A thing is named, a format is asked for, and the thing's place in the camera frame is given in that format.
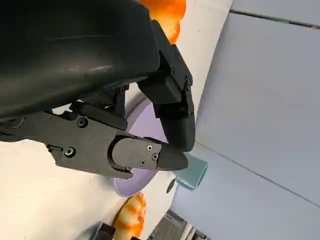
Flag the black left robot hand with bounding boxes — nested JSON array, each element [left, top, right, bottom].
[[0, 0, 196, 181]]

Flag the pale green mug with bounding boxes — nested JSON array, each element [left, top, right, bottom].
[[174, 152, 209, 192]]

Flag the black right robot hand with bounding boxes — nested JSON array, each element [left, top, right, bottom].
[[96, 221, 117, 240]]

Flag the black table grommet hole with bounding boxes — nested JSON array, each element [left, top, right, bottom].
[[166, 179, 177, 194]]

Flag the lilac plate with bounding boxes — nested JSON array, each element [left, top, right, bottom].
[[112, 98, 171, 198]]

